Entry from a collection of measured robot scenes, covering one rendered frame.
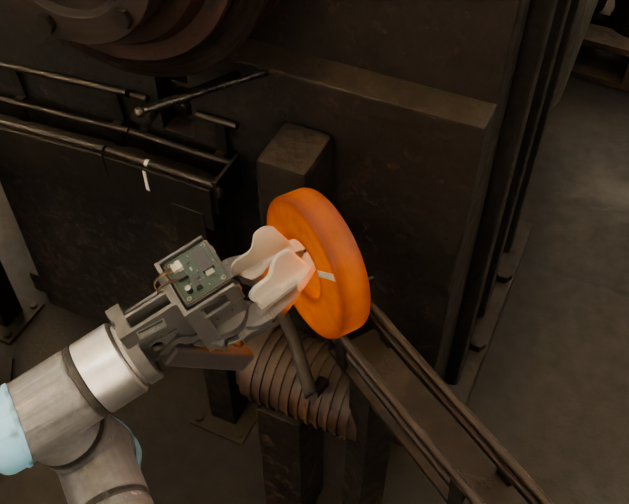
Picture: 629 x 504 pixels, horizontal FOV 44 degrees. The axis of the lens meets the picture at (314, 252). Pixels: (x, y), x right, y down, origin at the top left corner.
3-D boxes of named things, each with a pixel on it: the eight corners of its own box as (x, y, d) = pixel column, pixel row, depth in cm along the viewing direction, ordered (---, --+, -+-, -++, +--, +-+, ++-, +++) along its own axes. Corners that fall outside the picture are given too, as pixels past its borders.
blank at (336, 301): (319, 315, 88) (293, 326, 87) (278, 185, 85) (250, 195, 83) (389, 340, 74) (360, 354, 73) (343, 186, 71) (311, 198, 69)
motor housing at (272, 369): (278, 460, 162) (267, 301, 122) (376, 502, 156) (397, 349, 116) (249, 514, 154) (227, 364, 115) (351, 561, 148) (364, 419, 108)
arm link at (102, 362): (123, 424, 73) (94, 361, 78) (165, 397, 74) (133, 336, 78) (87, 392, 67) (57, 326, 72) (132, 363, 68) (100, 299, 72)
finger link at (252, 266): (312, 213, 73) (229, 265, 72) (325, 248, 78) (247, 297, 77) (296, 193, 75) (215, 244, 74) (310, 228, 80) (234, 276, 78)
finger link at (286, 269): (329, 234, 71) (244, 287, 70) (341, 268, 76) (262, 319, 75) (312, 213, 73) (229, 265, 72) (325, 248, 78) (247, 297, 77)
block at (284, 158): (290, 229, 130) (287, 114, 112) (334, 244, 127) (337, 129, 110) (261, 273, 123) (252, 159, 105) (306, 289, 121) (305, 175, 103)
